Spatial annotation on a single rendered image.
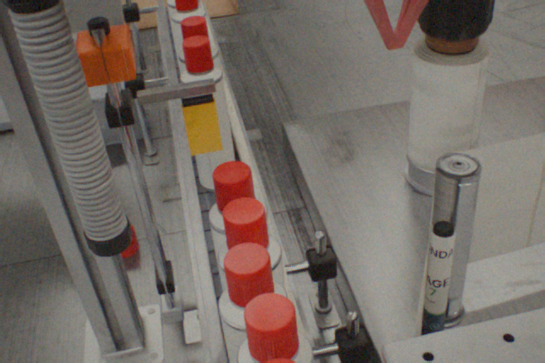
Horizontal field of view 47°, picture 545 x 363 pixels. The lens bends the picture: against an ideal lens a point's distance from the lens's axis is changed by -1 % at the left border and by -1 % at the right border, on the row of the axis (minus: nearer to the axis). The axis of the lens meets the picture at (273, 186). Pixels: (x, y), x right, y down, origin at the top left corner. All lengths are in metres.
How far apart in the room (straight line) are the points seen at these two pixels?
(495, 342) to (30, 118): 0.39
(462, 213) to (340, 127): 0.42
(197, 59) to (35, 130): 0.26
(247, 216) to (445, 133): 0.35
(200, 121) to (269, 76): 0.65
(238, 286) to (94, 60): 0.20
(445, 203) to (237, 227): 0.19
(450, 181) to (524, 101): 0.50
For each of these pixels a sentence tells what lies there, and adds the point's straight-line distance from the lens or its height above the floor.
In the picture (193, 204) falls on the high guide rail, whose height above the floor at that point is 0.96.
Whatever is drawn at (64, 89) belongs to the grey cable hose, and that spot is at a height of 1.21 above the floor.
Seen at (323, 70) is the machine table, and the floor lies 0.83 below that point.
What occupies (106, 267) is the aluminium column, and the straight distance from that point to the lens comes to 0.64.
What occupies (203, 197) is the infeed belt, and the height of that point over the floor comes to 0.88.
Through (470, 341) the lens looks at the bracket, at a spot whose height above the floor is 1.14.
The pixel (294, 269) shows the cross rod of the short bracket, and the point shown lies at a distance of 0.68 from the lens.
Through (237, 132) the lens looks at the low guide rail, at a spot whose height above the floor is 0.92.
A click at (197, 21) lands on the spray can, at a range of 0.81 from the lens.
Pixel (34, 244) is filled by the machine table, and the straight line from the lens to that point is 0.92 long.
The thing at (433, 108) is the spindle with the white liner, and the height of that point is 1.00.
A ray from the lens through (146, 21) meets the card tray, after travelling 1.52.
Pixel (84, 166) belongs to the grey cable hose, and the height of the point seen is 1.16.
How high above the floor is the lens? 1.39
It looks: 37 degrees down
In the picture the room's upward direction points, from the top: 6 degrees counter-clockwise
